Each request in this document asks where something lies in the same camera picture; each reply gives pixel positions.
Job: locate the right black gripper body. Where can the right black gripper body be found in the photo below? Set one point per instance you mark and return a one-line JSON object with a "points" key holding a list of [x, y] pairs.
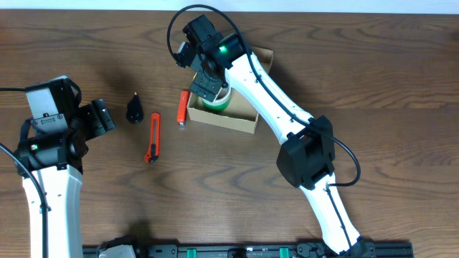
{"points": [[206, 87]]}

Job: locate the black mounting rail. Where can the black mounting rail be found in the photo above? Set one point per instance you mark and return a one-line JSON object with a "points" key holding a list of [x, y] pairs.
{"points": [[130, 247]]}

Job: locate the red utility knife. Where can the red utility knife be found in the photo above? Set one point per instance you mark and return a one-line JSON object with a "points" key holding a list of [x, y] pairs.
{"points": [[153, 151]]}

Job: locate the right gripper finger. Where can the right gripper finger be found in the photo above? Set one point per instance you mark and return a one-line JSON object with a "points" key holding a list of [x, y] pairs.
{"points": [[214, 85], [199, 85]]}

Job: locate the green tape roll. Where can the green tape roll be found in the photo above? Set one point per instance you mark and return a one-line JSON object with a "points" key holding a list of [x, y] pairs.
{"points": [[221, 102]]}

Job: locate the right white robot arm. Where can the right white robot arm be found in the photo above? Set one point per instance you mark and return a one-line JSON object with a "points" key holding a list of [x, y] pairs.
{"points": [[307, 144]]}

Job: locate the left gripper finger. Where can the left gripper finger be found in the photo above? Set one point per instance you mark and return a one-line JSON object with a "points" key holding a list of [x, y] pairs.
{"points": [[97, 105], [106, 119]]}

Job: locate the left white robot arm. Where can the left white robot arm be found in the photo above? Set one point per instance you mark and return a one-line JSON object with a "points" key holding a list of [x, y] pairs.
{"points": [[49, 156]]}

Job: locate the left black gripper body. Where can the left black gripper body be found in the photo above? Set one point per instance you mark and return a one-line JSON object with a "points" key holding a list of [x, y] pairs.
{"points": [[101, 117]]}

